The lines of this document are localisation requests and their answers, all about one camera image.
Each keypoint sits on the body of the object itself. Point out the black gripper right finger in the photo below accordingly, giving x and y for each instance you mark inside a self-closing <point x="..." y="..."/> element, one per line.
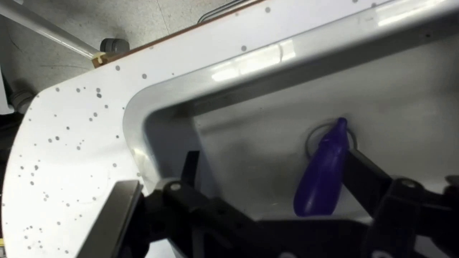
<point x="406" y="215"/>

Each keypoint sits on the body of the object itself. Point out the grey caster wheel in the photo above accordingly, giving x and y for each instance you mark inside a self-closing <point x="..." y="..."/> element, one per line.
<point x="115" y="45"/>

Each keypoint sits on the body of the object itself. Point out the grey metal frame bar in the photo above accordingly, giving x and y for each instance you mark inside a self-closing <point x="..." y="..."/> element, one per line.
<point x="47" y="30"/>

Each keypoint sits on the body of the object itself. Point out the grey toy sink basin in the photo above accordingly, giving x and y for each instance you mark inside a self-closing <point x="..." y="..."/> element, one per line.
<point x="406" y="95"/>

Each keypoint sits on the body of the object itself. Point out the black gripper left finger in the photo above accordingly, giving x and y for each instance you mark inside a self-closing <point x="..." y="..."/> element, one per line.
<point x="115" y="220"/>

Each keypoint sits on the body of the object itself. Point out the purple toy eggplant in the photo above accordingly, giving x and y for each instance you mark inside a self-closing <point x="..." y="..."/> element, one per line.
<point x="320" y="181"/>

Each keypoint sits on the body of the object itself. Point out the white speckled sink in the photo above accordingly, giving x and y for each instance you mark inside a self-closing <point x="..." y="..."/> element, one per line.
<point x="72" y="144"/>

